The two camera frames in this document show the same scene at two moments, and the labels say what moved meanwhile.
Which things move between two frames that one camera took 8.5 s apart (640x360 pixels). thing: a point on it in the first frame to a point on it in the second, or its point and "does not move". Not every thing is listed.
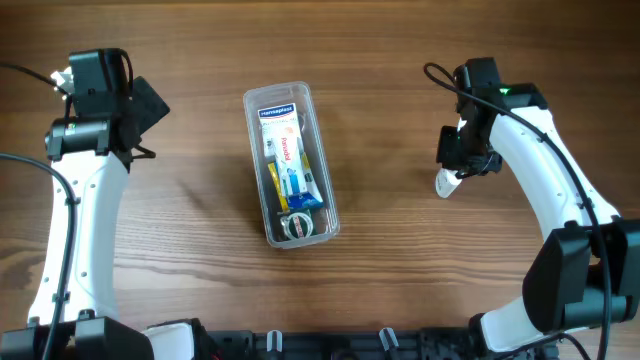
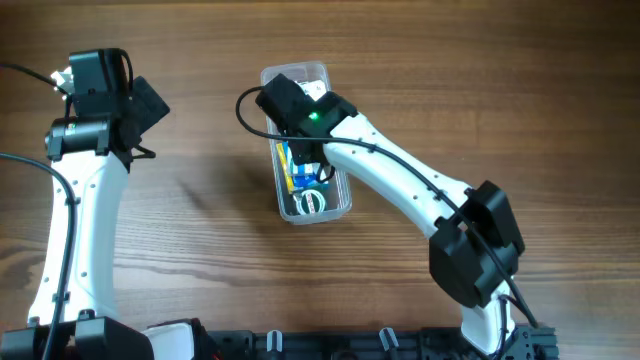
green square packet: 301,224 to 310,201
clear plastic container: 264,95 to 311,193
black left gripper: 150,107 does not move
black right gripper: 447,146 to 304,151
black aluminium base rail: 437,343 does not move
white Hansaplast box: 280,131 to 313,88
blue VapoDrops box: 295,184 does not move
